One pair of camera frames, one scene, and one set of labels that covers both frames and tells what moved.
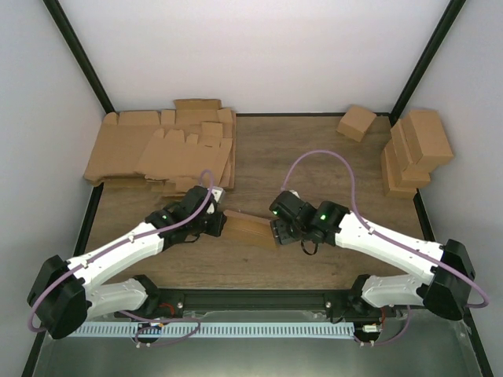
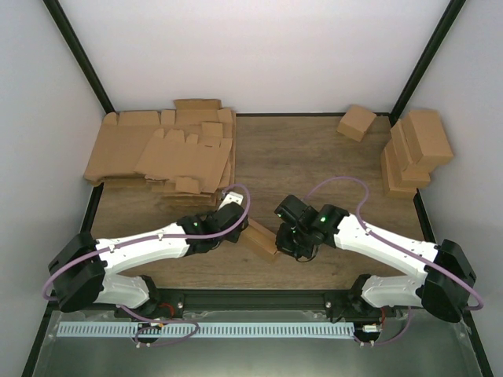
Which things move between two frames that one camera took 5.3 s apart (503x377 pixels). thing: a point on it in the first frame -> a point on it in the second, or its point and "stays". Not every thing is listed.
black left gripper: x=221 y=221 -> x=235 y=236
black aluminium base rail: x=330 y=301 stays
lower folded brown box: x=391 y=176 stays
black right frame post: x=449 y=19 stays
